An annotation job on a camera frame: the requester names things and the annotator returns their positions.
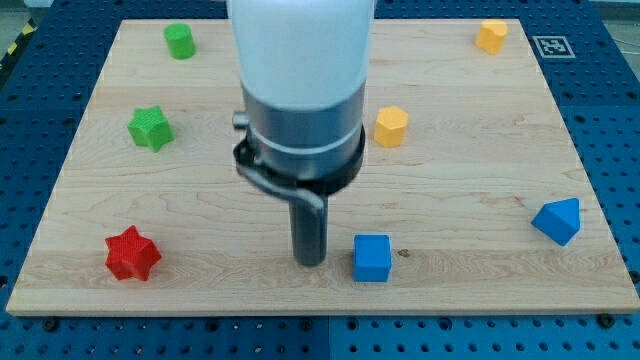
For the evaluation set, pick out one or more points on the light wooden board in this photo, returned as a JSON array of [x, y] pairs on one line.
[[486, 148]]

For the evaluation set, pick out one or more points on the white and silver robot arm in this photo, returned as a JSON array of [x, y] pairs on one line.
[[303, 69]]

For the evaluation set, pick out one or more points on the green cylinder block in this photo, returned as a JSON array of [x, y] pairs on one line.
[[179, 41]]

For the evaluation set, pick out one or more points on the red star block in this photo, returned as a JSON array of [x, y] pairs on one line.
[[131, 255]]

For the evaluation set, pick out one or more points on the black and white fiducial tag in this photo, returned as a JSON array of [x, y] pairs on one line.
[[553, 47]]

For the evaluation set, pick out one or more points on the black clamp ring with lever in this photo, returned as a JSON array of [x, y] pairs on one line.
[[309, 193]]

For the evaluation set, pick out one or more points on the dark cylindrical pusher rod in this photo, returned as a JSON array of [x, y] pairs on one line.
[[309, 231]]

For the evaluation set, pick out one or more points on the yellow heart block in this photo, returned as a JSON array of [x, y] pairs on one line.
[[491, 36]]

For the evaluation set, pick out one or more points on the green star block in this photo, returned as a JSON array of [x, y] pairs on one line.
[[150, 128]]

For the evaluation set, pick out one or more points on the blue triangular prism block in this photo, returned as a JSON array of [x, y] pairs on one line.
[[559, 220]]

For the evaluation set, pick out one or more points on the yellow hexagon block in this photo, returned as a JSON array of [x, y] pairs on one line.
[[390, 127]]

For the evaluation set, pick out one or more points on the blue cube block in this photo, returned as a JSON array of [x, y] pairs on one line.
[[372, 259]]

